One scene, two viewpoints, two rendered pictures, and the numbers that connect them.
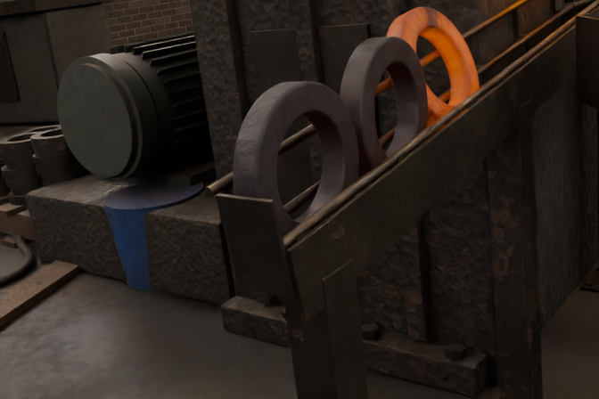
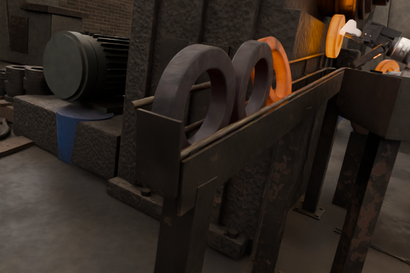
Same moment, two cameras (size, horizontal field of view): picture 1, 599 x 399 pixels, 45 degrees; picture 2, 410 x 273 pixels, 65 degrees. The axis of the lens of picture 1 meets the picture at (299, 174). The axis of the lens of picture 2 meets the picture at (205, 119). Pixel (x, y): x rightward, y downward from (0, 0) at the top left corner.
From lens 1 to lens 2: 0.30 m
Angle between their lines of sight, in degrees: 9
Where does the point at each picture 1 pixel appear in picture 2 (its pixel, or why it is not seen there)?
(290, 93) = (208, 50)
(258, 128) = (182, 67)
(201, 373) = (88, 216)
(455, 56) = (283, 71)
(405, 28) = not seen: hidden behind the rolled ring
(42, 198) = (22, 100)
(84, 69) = (63, 36)
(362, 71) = (248, 56)
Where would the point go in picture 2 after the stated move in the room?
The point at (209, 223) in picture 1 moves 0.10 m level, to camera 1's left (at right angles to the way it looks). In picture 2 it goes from (111, 134) to (90, 131)
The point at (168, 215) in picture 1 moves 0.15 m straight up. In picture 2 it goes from (91, 125) to (93, 95)
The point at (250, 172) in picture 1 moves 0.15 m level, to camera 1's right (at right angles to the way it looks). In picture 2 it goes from (169, 97) to (280, 111)
